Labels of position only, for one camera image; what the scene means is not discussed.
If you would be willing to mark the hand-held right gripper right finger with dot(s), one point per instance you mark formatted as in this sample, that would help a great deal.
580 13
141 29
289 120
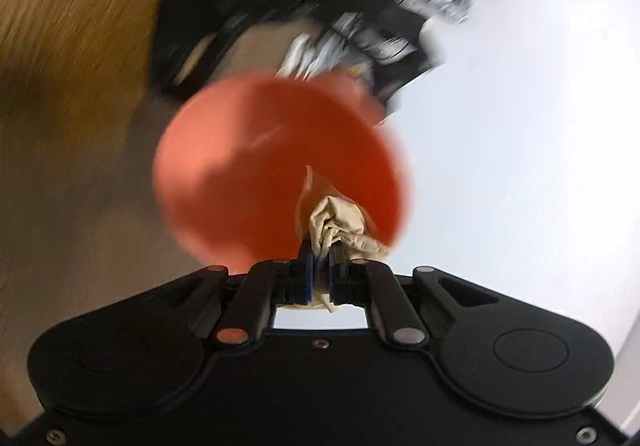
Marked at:
336 281

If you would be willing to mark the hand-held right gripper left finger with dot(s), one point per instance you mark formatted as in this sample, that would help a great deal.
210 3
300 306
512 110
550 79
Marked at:
306 278

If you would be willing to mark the beige cloth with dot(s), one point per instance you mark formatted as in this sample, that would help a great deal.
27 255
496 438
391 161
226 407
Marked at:
332 221

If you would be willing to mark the orange bowl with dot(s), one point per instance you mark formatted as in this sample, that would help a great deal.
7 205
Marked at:
240 175

